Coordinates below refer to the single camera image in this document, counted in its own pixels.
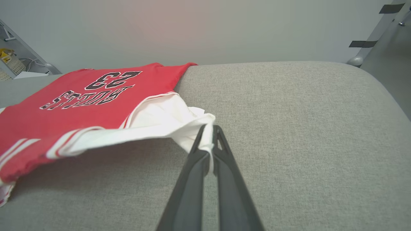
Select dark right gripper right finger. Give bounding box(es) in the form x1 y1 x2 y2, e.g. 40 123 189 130
212 125 265 231

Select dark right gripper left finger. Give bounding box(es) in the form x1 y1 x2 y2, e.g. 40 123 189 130
156 124 210 231

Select red white basketball jersey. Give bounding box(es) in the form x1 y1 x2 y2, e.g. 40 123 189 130
0 62 216 208

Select grey fabric sofa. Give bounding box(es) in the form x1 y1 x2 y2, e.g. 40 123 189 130
0 61 411 231

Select round chrome foot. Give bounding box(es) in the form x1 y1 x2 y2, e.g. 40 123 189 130
346 56 364 67

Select white flat box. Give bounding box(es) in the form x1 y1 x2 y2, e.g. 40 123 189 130
14 71 49 79

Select white mesh basket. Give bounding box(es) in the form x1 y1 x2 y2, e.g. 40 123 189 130
0 56 27 81

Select yellow object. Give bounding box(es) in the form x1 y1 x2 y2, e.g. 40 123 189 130
0 48 15 64

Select chrome metal fitting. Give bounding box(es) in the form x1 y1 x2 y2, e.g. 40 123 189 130
398 8 411 27

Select grey slanted post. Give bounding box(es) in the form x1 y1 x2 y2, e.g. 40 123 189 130
348 0 408 66

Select white metal rack frame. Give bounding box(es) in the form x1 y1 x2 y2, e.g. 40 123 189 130
0 19 52 73

